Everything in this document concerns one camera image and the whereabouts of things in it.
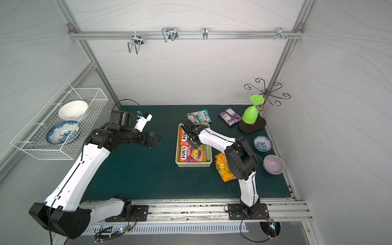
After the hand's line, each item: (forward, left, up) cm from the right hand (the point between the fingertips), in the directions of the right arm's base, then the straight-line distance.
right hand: (202, 135), depth 93 cm
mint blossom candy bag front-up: (+21, +3, -7) cm, 22 cm away
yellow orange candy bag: (-17, -12, -5) cm, 22 cm away
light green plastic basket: (-12, -5, -6) cm, 15 cm away
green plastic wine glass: (+6, -27, +14) cm, 31 cm away
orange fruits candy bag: (-1, +12, -2) cm, 12 cm away
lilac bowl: (-14, -43, -8) cm, 46 cm away
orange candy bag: (-10, +11, -4) cm, 15 cm away
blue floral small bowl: (-1, -38, -6) cm, 39 cm away
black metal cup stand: (+14, -36, +22) cm, 44 cm away
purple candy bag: (+22, -20, -6) cm, 30 cm away
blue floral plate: (-18, +60, +26) cm, 68 cm away
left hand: (-13, +23, +18) cm, 32 cm away
